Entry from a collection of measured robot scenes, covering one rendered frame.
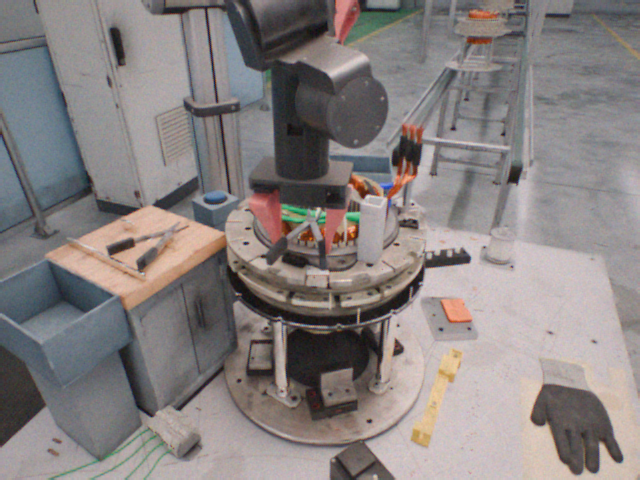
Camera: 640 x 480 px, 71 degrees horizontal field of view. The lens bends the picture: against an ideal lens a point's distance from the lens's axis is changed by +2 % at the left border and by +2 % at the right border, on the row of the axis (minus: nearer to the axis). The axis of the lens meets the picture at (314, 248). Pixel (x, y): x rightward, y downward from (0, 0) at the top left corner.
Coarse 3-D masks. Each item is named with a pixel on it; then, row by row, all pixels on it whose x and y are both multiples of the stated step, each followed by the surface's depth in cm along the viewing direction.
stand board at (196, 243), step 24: (144, 216) 78; (168, 216) 78; (96, 240) 72; (192, 240) 72; (216, 240) 72; (72, 264) 66; (96, 264) 66; (168, 264) 66; (192, 264) 69; (120, 288) 61; (144, 288) 62
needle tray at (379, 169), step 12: (336, 156) 103; (348, 156) 103; (360, 156) 103; (372, 156) 102; (384, 156) 102; (360, 168) 104; (372, 168) 104; (384, 168) 104; (372, 180) 95; (384, 180) 94
